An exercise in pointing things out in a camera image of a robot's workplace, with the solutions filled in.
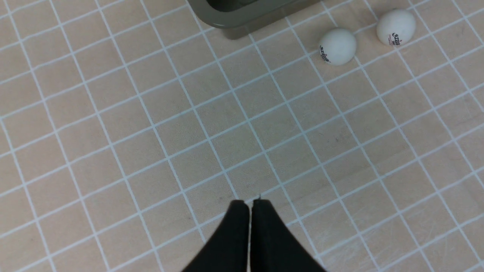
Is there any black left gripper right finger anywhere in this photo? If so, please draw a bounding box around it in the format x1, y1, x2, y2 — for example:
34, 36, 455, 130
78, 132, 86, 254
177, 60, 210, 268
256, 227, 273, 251
250, 199, 325, 272

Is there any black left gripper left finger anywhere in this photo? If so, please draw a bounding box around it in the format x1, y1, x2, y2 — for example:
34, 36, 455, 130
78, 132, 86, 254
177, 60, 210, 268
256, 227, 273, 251
183, 200, 250, 272

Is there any white ping-pong ball with logo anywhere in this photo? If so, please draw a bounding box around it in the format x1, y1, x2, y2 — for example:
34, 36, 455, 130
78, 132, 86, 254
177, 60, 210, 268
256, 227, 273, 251
376, 9, 416, 47

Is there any beige checkered tablecloth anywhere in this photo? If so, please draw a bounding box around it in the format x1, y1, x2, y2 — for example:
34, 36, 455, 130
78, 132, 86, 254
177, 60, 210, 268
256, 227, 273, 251
0, 0, 483, 272

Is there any olive green plastic bin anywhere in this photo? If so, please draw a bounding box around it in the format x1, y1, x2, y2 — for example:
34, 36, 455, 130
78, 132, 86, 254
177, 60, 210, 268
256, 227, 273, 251
188, 0, 318, 40

